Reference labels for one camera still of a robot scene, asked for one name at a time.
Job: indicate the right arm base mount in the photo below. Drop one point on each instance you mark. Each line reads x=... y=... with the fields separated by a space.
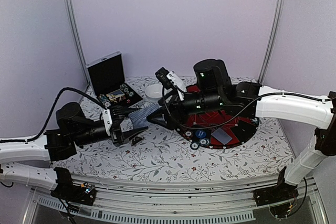
x=274 y=194

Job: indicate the aluminium frame post left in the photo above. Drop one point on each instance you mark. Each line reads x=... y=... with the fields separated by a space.
x=76 y=38

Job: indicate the blue chips off mat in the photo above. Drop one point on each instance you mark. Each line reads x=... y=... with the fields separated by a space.
x=194 y=145

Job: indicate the floral tablecloth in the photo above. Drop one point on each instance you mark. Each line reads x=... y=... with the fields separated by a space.
x=164 y=156

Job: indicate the blue card deck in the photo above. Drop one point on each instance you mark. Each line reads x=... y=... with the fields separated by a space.
x=138 y=118

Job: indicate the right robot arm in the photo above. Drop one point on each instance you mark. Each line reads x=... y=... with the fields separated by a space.
x=318 y=111

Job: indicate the round red black poker mat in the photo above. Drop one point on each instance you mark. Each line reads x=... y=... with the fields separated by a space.
x=237 y=123

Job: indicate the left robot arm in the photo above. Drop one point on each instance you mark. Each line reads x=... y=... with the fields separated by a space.
x=31 y=149

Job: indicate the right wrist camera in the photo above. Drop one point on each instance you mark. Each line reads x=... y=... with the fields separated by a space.
x=161 y=75

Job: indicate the green chips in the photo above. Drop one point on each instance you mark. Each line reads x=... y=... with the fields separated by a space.
x=255 y=121
x=204 y=142

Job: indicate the white ceramic bowl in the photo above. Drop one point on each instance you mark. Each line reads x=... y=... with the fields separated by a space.
x=153 y=92

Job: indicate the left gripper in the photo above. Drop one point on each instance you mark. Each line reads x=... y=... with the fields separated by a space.
x=114 y=126

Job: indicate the blue small blind button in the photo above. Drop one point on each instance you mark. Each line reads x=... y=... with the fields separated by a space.
x=200 y=133

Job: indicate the red chips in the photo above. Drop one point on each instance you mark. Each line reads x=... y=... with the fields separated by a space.
x=188 y=134

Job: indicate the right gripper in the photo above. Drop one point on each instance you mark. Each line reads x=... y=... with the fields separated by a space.
x=166 y=108

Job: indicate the boxed playing card deck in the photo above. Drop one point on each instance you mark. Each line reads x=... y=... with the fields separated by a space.
x=114 y=95

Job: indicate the dealt cards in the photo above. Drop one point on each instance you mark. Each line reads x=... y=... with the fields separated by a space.
x=221 y=136

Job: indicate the short poker chip row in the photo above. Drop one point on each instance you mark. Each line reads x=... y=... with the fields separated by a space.
x=124 y=88

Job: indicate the triangular all in marker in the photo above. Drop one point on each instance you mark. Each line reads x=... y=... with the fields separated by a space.
x=136 y=140

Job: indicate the long poker chip row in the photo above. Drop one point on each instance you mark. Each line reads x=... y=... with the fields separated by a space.
x=104 y=100

